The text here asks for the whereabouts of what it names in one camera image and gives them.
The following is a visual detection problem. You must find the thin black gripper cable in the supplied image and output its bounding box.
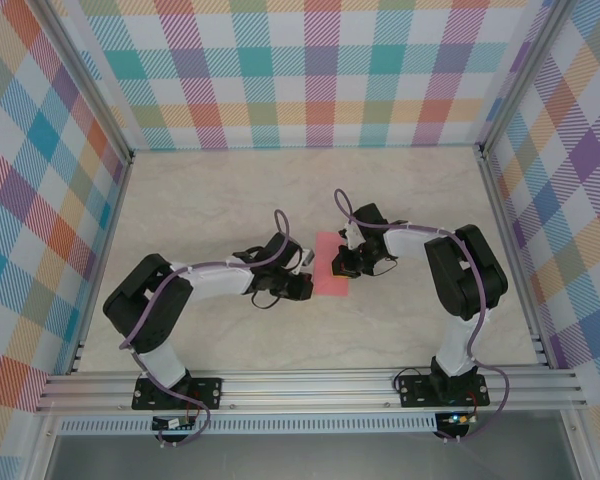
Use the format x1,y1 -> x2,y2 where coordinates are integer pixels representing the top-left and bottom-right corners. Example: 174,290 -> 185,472
367,257 -> 399,277
250,291 -> 282,311

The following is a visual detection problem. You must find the pink square cloth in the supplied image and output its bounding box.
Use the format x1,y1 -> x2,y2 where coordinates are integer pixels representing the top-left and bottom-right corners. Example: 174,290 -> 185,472
313,232 -> 351,297

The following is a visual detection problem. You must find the grey metal panel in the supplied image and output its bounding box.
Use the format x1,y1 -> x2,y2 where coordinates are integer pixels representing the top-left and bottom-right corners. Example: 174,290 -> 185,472
44,432 -> 581,480

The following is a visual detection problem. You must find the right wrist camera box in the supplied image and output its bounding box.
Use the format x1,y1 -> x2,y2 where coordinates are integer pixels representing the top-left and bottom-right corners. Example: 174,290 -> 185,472
338,224 -> 362,250

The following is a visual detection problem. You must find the circuit board with green light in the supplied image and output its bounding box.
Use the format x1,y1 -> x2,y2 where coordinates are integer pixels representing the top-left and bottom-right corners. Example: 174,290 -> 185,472
442,412 -> 481,427

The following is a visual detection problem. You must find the thin black right gripper cable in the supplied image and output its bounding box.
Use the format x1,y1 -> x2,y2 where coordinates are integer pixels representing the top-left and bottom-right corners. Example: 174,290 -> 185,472
367,257 -> 399,277

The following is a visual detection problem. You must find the aluminium table side rail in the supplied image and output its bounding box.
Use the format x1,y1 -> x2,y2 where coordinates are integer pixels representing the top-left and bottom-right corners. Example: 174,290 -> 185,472
474,144 -> 551,369
69,154 -> 135,374

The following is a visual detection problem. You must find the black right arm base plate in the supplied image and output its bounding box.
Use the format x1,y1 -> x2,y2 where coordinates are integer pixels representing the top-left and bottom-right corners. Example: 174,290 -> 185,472
397,374 -> 491,409

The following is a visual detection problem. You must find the circuit board with label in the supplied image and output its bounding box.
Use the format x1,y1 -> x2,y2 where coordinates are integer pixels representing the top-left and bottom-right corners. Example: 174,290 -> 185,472
151,417 -> 196,431

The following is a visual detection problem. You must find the aluminium mounting rail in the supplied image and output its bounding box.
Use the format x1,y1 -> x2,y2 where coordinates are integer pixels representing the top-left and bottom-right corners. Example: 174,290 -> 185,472
34,368 -> 589,414

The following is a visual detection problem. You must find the aluminium frame post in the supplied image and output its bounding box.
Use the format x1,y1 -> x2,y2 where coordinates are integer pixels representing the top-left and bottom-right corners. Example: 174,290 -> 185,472
479,0 -> 569,156
39,0 -> 135,164

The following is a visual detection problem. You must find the slotted grey cable duct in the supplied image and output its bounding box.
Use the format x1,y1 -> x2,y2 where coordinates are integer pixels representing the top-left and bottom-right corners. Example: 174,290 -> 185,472
57,413 -> 439,435

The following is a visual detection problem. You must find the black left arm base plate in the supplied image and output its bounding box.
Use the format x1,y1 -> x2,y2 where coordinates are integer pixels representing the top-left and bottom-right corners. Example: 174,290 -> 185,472
132,377 -> 224,411

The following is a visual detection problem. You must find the thin black left gripper cable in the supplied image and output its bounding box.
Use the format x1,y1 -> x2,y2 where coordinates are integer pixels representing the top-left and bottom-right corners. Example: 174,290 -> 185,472
250,291 -> 282,311

